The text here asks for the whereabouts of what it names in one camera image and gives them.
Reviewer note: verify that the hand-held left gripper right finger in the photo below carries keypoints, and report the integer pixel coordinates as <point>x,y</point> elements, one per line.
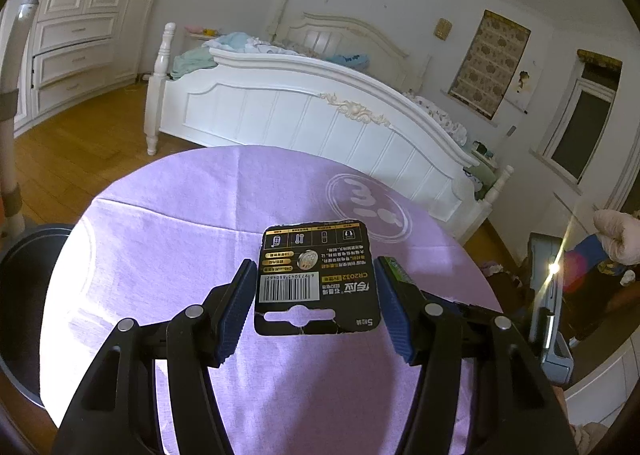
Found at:
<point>397,315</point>

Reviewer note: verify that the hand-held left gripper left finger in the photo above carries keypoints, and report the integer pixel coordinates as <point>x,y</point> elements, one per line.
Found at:
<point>235,315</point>

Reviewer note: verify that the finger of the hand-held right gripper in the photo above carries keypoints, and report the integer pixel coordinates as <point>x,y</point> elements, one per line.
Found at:
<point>467,309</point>

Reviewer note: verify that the black battery card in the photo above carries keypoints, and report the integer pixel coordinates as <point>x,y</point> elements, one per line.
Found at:
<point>320,295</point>

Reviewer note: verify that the black trash bin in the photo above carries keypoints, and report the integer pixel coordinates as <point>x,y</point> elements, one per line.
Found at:
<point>30,285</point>

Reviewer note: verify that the beige and green pouch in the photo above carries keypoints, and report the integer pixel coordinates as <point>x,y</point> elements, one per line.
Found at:
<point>404,272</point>

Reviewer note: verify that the grey plastic container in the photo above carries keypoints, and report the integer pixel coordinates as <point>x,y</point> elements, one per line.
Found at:
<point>547,325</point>

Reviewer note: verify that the purple tablecloth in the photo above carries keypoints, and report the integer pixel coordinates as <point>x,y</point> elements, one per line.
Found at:
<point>175,245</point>

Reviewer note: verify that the green clothes pile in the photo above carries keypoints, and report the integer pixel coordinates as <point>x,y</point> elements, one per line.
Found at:
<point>482,170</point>

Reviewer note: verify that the white floral blanket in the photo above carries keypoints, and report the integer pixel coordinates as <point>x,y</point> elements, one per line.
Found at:
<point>440,117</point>

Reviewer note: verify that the window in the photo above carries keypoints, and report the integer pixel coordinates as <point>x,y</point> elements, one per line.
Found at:
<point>582,120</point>

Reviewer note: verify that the teal cloth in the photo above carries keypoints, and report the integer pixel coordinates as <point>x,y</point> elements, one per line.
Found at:
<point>192,62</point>

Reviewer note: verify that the light blue cloth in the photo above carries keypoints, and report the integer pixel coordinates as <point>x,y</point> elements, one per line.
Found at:
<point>245,42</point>

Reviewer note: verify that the white standing pole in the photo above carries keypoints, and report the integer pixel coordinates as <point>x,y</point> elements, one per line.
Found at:
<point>7,145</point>

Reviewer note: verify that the white wardrobe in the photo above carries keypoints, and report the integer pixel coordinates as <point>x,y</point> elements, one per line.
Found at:
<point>80,35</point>

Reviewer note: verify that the white bed frame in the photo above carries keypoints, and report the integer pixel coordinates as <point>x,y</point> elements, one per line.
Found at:
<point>300,115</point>

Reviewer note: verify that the patterned wall hanging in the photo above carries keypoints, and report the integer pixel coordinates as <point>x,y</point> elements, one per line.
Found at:
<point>487,65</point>

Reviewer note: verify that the small gold wall plaque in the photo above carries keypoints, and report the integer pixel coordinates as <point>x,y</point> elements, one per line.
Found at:
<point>443,28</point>

